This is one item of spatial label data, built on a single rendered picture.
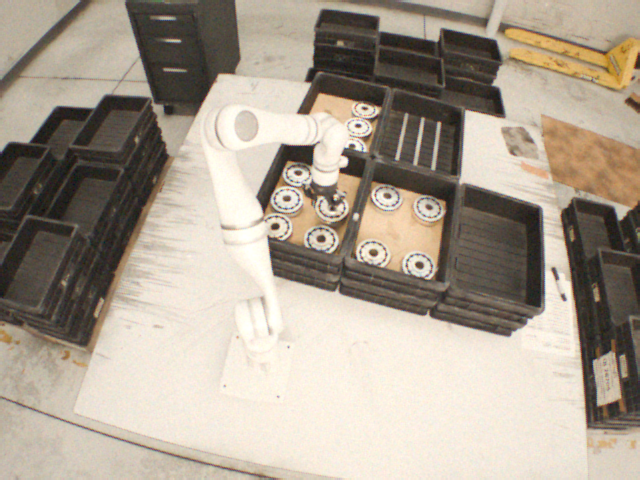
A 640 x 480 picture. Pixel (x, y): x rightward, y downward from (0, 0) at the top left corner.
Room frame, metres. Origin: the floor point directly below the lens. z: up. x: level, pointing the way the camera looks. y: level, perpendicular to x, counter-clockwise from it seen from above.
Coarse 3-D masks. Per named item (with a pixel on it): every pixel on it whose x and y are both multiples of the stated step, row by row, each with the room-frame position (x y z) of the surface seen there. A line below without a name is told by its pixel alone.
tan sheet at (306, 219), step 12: (348, 180) 0.91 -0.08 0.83; (312, 192) 0.84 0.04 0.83; (348, 192) 0.86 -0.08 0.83; (348, 204) 0.81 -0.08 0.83; (264, 216) 0.73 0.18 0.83; (300, 216) 0.74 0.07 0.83; (312, 216) 0.75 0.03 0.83; (300, 228) 0.70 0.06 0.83; (336, 228) 0.71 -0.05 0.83; (300, 240) 0.65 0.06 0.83; (336, 252) 0.62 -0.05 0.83
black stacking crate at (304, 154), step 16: (288, 144) 0.97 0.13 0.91; (288, 160) 0.97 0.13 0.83; (304, 160) 0.96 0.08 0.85; (352, 160) 0.93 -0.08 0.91; (272, 176) 0.83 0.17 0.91; (272, 192) 0.82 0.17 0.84; (352, 208) 0.79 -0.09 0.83; (272, 256) 0.59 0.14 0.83; (288, 256) 0.58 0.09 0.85; (304, 256) 0.57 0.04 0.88; (320, 272) 0.55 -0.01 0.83; (336, 272) 0.56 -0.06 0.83
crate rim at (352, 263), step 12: (372, 168) 0.88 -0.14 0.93; (408, 168) 0.90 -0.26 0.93; (444, 180) 0.87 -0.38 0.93; (456, 180) 0.87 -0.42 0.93; (456, 192) 0.82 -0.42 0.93; (360, 204) 0.74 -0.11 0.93; (456, 204) 0.78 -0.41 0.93; (360, 216) 0.69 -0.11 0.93; (456, 216) 0.73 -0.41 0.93; (348, 252) 0.57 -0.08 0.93; (348, 264) 0.54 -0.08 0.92; (360, 264) 0.54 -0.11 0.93; (372, 264) 0.54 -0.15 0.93; (384, 276) 0.52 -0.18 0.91; (396, 276) 0.51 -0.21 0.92; (408, 276) 0.51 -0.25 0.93; (432, 288) 0.49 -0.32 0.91; (444, 288) 0.49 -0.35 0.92
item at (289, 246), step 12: (312, 144) 0.96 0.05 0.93; (276, 156) 0.90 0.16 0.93; (360, 156) 0.93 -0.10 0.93; (264, 180) 0.80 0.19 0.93; (360, 192) 0.78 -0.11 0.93; (348, 228) 0.65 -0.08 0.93; (276, 240) 0.59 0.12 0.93; (348, 240) 0.61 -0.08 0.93; (300, 252) 0.56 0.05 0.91; (312, 252) 0.56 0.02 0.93; (324, 252) 0.56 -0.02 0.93
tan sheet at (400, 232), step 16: (400, 192) 0.88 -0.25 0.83; (368, 208) 0.80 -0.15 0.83; (400, 208) 0.81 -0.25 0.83; (368, 224) 0.74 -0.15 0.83; (384, 224) 0.74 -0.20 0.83; (400, 224) 0.75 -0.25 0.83; (416, 224) 0.75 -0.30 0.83; (384, 240) 0.68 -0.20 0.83; (400, 240) 0.69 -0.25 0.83; (416, 240) 0.69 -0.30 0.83; (432, 240) 0.70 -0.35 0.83; (352, 256) 0.62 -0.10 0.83; (400, 256) 0.63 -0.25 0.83; (432, 256) 0.64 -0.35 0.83
